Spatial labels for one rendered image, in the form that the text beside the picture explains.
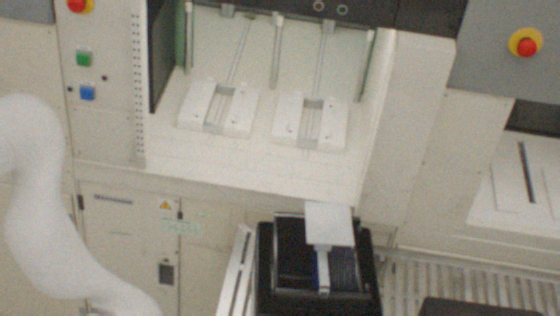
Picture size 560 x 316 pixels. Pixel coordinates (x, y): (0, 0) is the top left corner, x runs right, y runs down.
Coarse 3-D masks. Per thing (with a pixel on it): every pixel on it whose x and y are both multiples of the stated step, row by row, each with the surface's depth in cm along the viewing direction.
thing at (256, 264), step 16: (272, 224) 168; (256, 240) 164; (368, 240) 169; (256, 256) 160; (368, 256) 168; (256, 272) 156; (368, 272) 166; (256, 288) 153; (256, 304) 149; (368, 304) 164
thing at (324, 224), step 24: (288, 216) 162; (312, 216) 149; (336, 216) 150; (288, 240) 166; (312, 240) 144; (336, 240) 145; (288, 264) 171; (288, 288) 147; (360, 288) 157; (288, 312) 152; (312, 312) 152; (336, 312) 152; (360, 312) 152
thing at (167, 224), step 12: (372, 0) 144; (384, 0) 144; (84, 12) 156; (228, 12) 247; (264, 12) 252; (276, 12) 244; (132, 24) 156; (324, 24) 245; (336, 24) 251; (348, 24) 250; (360, 24) 250; (84, 48) 163; (180, 204) 193; (168, 228) 199; (180, 228) 198; (192, 228) 197
